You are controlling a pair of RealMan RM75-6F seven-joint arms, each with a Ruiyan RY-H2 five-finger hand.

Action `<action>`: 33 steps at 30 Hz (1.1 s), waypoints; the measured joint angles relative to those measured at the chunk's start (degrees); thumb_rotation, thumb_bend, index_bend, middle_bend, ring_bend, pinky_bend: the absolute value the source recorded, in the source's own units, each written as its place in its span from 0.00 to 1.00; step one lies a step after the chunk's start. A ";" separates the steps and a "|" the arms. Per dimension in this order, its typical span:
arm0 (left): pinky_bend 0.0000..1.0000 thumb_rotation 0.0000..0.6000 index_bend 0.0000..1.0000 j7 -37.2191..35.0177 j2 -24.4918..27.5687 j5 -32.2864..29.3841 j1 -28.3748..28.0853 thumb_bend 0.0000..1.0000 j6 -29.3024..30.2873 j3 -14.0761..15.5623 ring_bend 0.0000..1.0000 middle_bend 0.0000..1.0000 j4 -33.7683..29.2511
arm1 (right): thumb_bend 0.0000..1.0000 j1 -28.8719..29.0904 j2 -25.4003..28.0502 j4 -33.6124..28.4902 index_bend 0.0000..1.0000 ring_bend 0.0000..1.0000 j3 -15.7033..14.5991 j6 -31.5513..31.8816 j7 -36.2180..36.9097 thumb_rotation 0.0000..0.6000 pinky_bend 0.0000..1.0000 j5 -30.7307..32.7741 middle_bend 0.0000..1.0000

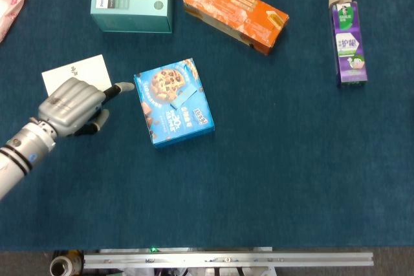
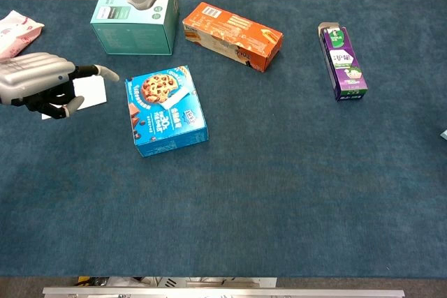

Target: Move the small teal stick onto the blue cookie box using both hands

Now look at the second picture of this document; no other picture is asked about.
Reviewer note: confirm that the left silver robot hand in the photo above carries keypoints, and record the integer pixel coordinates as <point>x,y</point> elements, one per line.
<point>31,74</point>

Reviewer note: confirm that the white robot base panel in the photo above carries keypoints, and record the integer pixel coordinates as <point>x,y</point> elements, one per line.
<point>195,282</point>

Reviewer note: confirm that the teal speaker packaging box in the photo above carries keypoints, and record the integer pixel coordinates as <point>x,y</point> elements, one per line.
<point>134,33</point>

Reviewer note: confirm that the blue chocolate cookie box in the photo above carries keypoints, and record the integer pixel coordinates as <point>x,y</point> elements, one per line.
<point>167,127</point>

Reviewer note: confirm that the orange snack box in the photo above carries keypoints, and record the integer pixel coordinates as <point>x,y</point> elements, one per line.
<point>230,34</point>

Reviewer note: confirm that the pink white snack bag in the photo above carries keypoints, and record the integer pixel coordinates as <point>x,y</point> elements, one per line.
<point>15,34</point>

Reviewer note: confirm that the white paper card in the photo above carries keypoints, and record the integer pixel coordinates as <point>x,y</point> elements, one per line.
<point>92,92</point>

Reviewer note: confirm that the dark blue felt tablecloth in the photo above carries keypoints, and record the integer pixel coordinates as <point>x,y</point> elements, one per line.
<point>244,193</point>

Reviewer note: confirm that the purple milk carton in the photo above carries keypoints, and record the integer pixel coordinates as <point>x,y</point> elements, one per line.
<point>344,64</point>

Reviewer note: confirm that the pale green paper piece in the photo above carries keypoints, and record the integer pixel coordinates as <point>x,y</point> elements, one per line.
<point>444,135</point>

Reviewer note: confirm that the aluminium profile rail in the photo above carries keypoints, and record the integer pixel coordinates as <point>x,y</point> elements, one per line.
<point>223,293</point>

